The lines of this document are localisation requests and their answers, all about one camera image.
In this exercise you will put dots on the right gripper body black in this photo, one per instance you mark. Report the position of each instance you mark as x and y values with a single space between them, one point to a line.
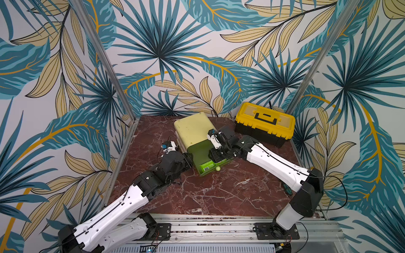
217 154

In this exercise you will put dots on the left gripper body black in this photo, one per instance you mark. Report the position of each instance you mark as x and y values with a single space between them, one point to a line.
186 163

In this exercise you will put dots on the green top drawer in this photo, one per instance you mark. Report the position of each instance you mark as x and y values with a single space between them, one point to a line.
200 152

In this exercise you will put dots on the green cookie packet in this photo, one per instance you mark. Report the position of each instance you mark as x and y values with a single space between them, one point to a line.
208 166

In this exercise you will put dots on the pale green drawer cabinet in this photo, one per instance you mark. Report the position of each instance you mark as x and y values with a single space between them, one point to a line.
192 130

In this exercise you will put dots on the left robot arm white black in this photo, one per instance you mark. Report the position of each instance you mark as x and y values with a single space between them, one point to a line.
104 233

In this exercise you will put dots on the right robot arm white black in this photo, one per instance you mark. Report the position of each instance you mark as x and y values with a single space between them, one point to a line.
307 184

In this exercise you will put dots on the yellow black toolbox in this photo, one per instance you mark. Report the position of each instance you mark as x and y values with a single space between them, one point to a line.
264 124

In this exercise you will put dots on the green black screwdriver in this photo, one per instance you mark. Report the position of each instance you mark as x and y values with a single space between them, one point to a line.
287 189

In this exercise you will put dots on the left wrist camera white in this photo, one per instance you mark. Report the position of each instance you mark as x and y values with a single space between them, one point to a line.
168 147

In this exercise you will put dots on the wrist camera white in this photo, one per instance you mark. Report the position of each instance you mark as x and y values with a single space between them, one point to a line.
214 136
168 147

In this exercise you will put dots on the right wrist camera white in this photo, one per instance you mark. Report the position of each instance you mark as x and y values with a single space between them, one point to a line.
214 136

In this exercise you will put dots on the aluminium front rail frame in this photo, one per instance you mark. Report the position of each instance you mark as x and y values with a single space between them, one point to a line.
236 233

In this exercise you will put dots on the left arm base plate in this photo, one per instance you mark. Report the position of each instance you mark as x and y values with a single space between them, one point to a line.
159 232

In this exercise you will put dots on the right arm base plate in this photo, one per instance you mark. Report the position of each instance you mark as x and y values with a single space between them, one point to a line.
272 231

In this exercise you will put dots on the right aluminium corner post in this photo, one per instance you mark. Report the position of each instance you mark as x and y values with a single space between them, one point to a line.
324 50

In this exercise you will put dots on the aluminium corner post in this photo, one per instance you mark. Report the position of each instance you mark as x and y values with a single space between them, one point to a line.
324 50
99 49

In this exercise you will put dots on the left aluminium corner post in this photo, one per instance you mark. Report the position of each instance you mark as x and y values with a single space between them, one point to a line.
99 49

